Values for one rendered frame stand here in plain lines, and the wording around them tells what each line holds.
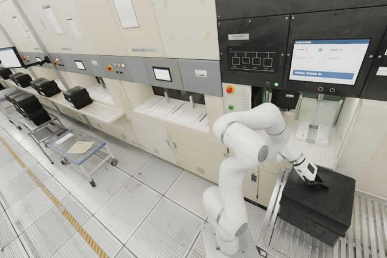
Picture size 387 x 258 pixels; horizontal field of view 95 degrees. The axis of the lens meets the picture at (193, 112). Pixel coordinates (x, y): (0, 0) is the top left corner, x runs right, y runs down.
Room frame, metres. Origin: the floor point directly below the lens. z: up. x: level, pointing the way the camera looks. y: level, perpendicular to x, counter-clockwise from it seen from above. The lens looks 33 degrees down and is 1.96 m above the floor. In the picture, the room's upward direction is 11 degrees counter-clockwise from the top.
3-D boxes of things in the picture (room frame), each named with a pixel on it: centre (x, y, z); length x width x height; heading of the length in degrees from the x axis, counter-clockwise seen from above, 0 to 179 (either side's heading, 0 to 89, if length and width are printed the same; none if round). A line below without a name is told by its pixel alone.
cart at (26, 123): (3.21, 3.03, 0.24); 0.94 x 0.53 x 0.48; 50
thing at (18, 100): (3.00, 2.79, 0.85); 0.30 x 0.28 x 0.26; 49
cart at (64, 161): (2.11, 1.75, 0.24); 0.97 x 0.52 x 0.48; 53
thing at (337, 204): (0.51, -0.58, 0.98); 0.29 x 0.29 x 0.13; 45
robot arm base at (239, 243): (0.43, -0.05, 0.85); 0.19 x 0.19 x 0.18
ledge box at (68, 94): (2.61, 1.70, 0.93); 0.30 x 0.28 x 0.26; 47
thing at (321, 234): (0.51, -0.58, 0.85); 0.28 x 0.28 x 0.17; 45
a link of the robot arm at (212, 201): (0.46, -0.04, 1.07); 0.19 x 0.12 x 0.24; 28
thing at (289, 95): (1.43, -0.90, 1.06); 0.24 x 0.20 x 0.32; 51
